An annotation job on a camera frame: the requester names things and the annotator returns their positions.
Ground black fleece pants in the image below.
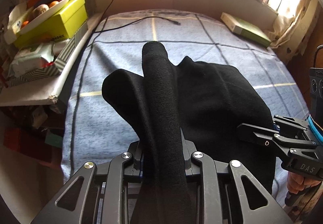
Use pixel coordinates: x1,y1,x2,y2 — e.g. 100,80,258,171
104,41,275,223

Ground person's right hand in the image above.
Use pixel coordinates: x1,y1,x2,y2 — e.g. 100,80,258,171
287,172,321,194

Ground blue plaid bed sheet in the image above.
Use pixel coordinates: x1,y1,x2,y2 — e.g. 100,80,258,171
61,10,309,179

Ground cream heart pattern curtain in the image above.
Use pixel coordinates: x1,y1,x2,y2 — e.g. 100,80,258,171
264,0,320,64

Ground white side board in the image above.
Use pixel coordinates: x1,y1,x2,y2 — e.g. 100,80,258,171
0,13,102,107

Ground grey striped box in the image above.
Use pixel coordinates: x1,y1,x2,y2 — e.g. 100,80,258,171
7,21,88,87

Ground green and white flat box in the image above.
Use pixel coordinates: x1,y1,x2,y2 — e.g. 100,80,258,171
221,13,272,47

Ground wrapped grey package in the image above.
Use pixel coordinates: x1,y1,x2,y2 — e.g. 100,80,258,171
9,42,55,77

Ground yellow-green shoe box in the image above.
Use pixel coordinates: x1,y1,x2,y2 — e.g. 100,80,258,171
14,0,88,49

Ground white fruit tray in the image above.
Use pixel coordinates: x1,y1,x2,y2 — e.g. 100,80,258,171
5,0,69,40

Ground black charging cable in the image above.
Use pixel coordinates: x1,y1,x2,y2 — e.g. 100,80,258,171
86,0,181,45

